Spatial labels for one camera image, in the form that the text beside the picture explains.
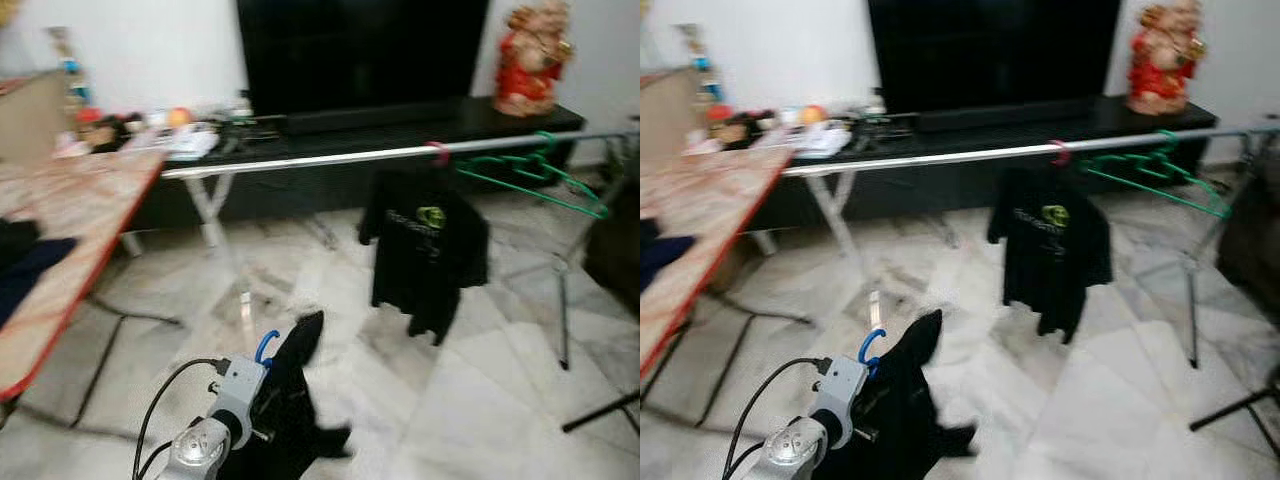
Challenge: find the green plastic hanger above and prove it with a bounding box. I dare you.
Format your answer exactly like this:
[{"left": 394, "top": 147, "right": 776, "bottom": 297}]
[
  {"left": 455, "top": 132, "right": 611, "bottom": 221},
  {"left": 1080, "top": 130, "right": 1233, "bottom": 219}
]

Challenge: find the black T-shirt with logo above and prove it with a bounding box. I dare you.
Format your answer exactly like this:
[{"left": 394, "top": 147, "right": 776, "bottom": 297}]
[
  {"left": 987, "top": 165, "right": 1114, "bottom": 344},
  {"left": 358, "top": 165, "right": 491, "bottom": 346}
]

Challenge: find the black TV cabinet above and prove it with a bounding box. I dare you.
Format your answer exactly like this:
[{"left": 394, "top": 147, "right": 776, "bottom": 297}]
[
  {"left": 760, "top": 95, "right": 1219, "bottom": 231},
  {"left": 130, "top": 95, "right": 591, "bottom": 233}
]

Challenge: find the navy blue garment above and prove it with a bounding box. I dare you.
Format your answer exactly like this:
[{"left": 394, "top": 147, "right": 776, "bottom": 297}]
[
  {"left": 0, "top": 235, "right": 79, "bottom": 326},
  {"left": 640, "top": 233, "right": 698, "bottom": 293}
]

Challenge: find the silver metal clothes rack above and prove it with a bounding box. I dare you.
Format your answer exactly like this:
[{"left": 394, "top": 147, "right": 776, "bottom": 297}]
[
  {"left": 782, "top": 122, "right": 1280, "bottom": 369},
  {"left": 160, "top": 125, "right": 641, "bottom": 371}
]

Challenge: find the marble folding table red edge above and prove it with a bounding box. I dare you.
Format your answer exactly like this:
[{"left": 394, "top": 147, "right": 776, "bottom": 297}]
[
  {"left": 640, "top": 145, "right": 816, "bottom": 431},
  {"left": 0, "top": 145, "right": 186, "bottom": 431}
]

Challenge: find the black folding chair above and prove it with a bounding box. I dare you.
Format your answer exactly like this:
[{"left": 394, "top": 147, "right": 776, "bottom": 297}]
[
  {"left": 560, "top": 385, "right": 641, "bottom": 436},
  {"left": 1188, "top": 365, "right": 1280, "bottom": 461}
]

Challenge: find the white paper stack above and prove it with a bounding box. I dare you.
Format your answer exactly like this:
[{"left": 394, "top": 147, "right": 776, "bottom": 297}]
[
  {"left": 782, "top": 120, "right": 853, "bottom": 159},
  {"left": 150, "top": 122, "right": 221, "bottom": 161}
]

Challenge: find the dark brown sofa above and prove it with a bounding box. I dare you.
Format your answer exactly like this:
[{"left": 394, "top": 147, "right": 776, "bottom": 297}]
[
  {"left": 1215, "top": 170, "right": 1280, "bottom": 326},
  {"left": 583, "top": 170, "right": 641, "bottom": 321}
]

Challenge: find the light wooden cabinet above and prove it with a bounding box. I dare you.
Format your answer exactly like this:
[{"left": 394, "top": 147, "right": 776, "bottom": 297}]
[
  {"left": 640, "top": 65, "right": 706, "bottom": 166},
  {"left": 0, "top": 68, "right": 73, "bottom": 166}
]

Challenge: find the black television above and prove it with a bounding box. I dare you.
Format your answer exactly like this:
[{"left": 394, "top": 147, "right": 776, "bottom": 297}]
[
  {"left": 235, "top": 0, "right": 491, "bottom": 119},
  {"left": 866, "top": 0, "right": 1123, "bottom": 116}
]

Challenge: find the small trophy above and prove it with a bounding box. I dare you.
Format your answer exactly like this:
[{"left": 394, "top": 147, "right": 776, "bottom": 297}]
[
  {"left": 45, "top": 25, "right": 91, "bottom": 106},
  {"left": 675, "top": 22, "right": 721, "bottom": 101}
]

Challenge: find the red gold Buddha statue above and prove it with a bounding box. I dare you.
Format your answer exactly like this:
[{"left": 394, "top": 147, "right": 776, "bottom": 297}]
[
  {"left": 493, "top": 0, "right": 576, "bottom": 118},
  {"left": 1125, "top": 0, "right": 1206, "bottom": 116}
]

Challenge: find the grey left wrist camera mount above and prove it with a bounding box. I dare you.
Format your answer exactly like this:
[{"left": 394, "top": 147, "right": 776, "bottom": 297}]
[
  {"left": 208, "top": 355, "right": 269, "bottom": 449},
  {"left": 808, "top": 353, "right": 871, "bottom": 449}
]

